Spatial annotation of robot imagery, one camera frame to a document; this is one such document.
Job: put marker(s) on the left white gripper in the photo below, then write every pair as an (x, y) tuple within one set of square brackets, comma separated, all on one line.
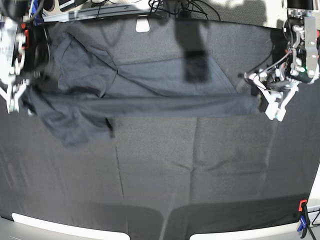
[(275, 92)]

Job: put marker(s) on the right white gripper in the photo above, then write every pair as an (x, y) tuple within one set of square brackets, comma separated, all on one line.
[(13, 92)]

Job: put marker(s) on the dark navy t-shirt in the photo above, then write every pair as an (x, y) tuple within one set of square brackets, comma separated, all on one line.
[(91, 90)]

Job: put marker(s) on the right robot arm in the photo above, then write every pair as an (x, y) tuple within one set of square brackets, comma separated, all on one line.
[(24, 48)]

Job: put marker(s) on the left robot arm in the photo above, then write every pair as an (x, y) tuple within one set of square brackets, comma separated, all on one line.
[(300, 61)]

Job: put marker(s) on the blue clamp top left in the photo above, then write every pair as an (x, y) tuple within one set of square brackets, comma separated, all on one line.
[(37, 12)]

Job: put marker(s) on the red blue clamp bottom right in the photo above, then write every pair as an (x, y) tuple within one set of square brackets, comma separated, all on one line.
[(305, 224)]

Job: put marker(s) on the black table cloth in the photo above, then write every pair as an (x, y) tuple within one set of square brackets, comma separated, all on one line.
[(167, 177)]

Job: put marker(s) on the white tab on cloth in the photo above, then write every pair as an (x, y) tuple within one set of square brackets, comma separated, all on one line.
[(142, 25)]

